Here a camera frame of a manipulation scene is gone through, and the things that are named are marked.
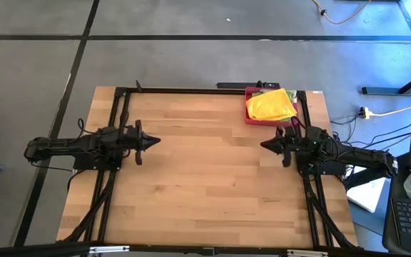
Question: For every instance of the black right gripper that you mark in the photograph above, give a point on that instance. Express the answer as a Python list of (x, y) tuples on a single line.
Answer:
[(287, 146)]

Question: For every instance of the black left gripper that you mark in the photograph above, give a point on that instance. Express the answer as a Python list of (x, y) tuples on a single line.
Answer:
[(137, 141)]

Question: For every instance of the yellow microfiber towel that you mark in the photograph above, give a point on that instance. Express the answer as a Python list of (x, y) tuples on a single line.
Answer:
[(271, 105)]

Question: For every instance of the green microfiber towel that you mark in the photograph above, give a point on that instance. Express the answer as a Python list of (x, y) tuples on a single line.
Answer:
[(292, 95)]

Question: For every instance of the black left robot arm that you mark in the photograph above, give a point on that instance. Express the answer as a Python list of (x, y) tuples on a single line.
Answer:
[(70, 146)]

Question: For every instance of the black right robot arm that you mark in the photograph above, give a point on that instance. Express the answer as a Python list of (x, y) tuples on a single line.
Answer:
[(351, 155)]

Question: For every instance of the pink plastic bin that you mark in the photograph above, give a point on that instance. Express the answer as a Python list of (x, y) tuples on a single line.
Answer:
[(248, 119)]

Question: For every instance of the black power strip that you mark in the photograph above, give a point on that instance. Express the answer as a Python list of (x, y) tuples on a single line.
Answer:
[(234, 85)]

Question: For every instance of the white power plug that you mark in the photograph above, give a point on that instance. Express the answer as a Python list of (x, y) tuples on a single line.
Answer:
[(365, 113)]

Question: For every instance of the white flat board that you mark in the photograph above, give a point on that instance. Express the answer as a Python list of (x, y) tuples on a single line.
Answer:
[(367, 194)]

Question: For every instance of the small black frame mount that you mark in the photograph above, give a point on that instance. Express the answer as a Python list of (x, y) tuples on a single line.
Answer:
[(138, 86)]

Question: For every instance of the black aluminium table frame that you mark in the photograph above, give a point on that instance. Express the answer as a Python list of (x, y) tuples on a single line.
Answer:
[(198, 90)]

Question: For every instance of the silver frame bracket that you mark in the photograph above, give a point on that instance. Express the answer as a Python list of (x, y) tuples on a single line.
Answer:
[(307, 253), (109, 249)]

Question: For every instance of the black desk leg frame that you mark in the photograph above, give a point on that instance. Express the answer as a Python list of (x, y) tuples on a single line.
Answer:
[(387, 91)]

